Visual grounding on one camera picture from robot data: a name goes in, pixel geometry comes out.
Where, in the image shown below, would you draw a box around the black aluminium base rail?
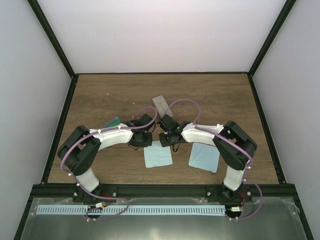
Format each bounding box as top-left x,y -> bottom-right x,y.
29,183 -> 298,204

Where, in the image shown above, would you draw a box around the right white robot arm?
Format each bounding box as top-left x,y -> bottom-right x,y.
158,119 -> 258,202

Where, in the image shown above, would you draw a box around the light blue cloth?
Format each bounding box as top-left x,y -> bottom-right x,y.
188,142 -> 220,173
143,141 -> 173,168

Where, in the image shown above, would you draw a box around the light blue slotted cable duct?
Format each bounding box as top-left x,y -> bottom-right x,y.
36,204 -> 226,216

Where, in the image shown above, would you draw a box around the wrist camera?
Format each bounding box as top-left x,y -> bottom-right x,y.
157,114 -> 180,133
132,113 -> 154,132

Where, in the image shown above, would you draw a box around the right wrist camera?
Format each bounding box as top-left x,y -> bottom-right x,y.
157,114 -> 180,133

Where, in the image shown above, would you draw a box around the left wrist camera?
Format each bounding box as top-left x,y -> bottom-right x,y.
132,113 -> 154,132

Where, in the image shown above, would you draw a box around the light grey glasses case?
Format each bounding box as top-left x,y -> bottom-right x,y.
152,95 -> 174,118

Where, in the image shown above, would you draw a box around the black enclosure frame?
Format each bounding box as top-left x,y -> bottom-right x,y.
13,0 -> 315,240

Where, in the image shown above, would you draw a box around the blue-grey glasses case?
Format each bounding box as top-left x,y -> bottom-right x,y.
100,116 -> 121,129

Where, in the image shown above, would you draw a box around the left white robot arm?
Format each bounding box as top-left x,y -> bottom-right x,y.
57,120 -> 154,202

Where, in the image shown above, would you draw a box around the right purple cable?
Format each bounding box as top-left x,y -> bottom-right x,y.
164,99 -> 263,221

